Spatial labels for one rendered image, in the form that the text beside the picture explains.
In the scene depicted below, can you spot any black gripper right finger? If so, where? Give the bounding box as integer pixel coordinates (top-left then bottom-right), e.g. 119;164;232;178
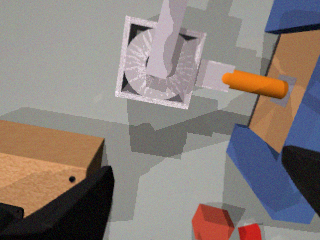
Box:
281;146;320;216

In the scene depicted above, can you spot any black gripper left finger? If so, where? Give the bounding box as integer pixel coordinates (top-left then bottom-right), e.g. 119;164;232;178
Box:
0;166;114;240

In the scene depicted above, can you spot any blue post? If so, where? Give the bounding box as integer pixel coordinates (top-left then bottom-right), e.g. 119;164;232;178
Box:
226;0;320;222

